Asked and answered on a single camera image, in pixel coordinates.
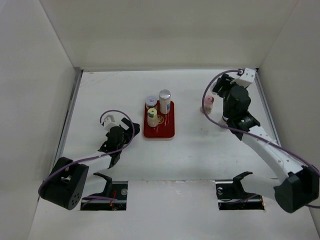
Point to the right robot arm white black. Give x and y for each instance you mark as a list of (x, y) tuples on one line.
[(297, 182)]

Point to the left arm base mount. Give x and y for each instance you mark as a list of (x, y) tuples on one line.
[(102, 193)]

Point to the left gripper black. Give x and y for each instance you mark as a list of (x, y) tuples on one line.
[(128, 133)]

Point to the white cap red label jar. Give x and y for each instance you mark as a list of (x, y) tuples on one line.
[(151, 102)]

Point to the red rectangular tray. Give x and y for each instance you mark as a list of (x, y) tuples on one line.
[(166, 125)]

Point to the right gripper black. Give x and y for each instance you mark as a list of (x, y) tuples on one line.
[(224, 81)]

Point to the pink cap spice bottle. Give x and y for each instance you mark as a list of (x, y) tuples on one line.
[(208, 103)]

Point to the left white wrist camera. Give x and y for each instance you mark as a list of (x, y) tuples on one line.
[(108, 121)]

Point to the yellow cap spice bottle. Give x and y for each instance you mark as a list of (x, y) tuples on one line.
[(152, 117)]

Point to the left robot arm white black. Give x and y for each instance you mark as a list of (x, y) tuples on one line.
[(66, 182)]

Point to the silver cap tall bottle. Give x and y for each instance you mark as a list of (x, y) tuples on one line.
[(165, 101)]

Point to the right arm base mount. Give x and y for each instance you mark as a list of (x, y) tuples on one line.
[(231, 195)]

